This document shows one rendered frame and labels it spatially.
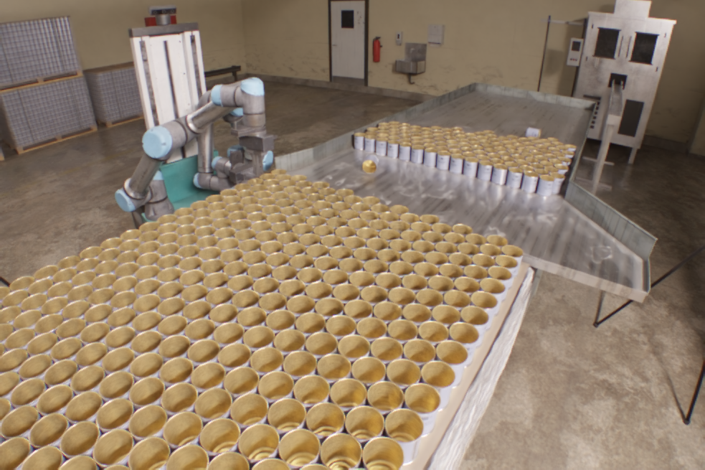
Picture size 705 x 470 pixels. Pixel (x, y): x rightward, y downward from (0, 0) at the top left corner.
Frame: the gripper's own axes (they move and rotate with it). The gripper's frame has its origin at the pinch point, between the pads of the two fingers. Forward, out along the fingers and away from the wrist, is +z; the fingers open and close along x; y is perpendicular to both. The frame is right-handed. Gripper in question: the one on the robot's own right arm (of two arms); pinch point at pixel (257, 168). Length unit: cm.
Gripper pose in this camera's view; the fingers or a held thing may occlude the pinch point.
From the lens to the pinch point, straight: 141.1
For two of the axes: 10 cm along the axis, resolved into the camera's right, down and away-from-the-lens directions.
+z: -0.2, 9.0, 4.4
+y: 5.8, -3.5, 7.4
